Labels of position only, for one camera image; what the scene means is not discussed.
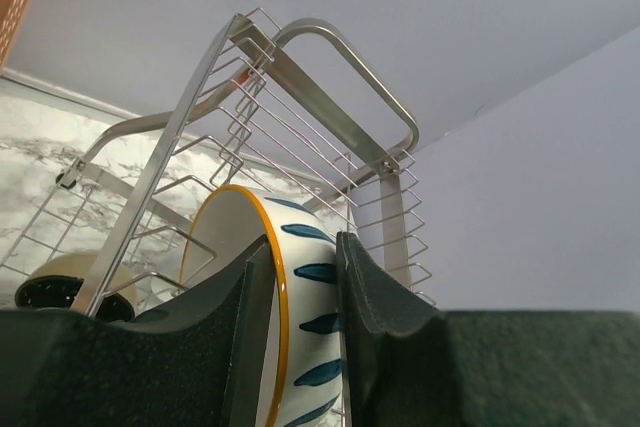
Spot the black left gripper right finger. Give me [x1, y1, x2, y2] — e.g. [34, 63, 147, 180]
[336, 232, 639, 426]

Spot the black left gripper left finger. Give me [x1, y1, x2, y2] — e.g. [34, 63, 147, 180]
[1, 237, 274, 426]

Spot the beige speckled bowl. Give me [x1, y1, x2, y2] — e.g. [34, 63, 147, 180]
[179, 184, 342, 426]

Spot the black bowl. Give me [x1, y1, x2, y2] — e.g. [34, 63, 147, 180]
[14, 250, 137, 322]

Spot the steel wire dish rack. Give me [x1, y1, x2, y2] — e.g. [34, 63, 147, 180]
[1, 15, 430, 288]

